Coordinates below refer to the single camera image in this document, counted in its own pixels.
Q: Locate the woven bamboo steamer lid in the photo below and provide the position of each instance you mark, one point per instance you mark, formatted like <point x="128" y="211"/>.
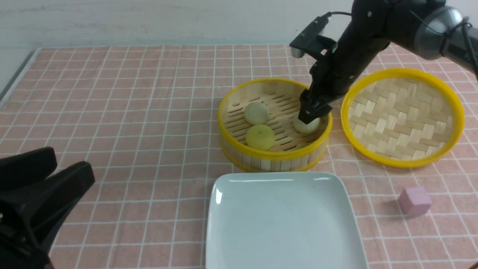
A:
<point x="402" y="117"/>

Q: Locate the bamboo steamer basket yellow rim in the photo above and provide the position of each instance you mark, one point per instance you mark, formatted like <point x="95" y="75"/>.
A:
<point x="291" y="151"/>

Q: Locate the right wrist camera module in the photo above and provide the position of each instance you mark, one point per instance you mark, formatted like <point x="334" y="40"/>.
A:
<point x="311" y="41"/>

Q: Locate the yellow steamed bun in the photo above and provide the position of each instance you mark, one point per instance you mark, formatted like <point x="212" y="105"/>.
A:
<point x="260" y="137"/>

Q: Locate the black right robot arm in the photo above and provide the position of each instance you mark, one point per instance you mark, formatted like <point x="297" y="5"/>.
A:
<point x="429" y="29"/>

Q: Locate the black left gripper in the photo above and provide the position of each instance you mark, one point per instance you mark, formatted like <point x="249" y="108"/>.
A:
<point x="34" y="205"/>

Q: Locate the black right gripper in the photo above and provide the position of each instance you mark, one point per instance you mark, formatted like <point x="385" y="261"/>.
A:
<point x="333" y="75"/>

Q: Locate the white square plate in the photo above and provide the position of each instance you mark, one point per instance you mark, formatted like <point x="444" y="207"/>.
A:
<point x="282" y="220"/>

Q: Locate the pink checkered tablecloth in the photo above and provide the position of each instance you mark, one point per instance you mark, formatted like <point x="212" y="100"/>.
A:
<point x="146" y="120"/>

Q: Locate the pink cube block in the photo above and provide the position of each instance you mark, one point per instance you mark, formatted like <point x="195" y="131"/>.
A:
<point x="414" y="201"/>

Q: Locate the pale beige steamed bun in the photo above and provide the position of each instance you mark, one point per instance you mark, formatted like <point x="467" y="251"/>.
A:
<point x="256" y="113"/>

